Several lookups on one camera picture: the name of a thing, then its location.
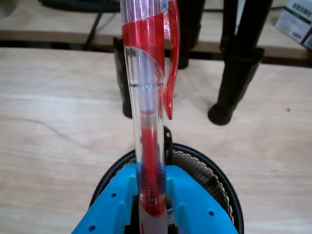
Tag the black flat object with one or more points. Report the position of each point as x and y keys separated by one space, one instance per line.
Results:
x=73 y=6

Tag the black mesh pen holder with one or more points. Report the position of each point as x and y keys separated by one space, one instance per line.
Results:
x=207 y=175

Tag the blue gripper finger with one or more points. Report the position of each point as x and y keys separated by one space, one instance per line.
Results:
x=109 y=207
x=197 y=212

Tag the white green cardboard box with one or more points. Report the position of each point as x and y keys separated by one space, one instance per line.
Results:
x=297 y=19

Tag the black tripod leg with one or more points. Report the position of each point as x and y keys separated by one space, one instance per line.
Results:
x=192 y=36
x=119 y=73
x=239 y=73

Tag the red clear pen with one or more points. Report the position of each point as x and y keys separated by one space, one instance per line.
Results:
x=146 y=36

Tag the grey rounded object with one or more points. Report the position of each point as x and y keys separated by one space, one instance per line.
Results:
x=5 y=7

